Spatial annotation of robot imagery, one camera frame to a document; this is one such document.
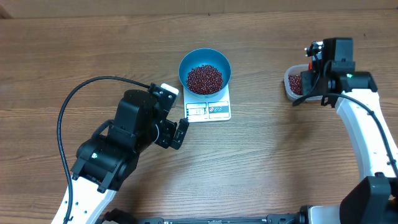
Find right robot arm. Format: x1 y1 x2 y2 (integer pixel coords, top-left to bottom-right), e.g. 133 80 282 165
293 37 397 223

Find clear plastic food container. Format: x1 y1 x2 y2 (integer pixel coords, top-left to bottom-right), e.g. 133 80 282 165
284 64 308 101

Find red beans in bowl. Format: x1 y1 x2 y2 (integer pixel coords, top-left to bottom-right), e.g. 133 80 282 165
186 65 224 95

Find white digital kitchen scale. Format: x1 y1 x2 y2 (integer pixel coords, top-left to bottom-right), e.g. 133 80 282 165
183 85 231 123

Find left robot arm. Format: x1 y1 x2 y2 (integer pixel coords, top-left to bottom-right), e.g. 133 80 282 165
52 84 189 223

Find blue plastic bowl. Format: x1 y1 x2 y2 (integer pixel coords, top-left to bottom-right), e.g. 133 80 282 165
178 48 232 98

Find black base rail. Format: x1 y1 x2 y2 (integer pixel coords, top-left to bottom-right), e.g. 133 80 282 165
95 205 310 224

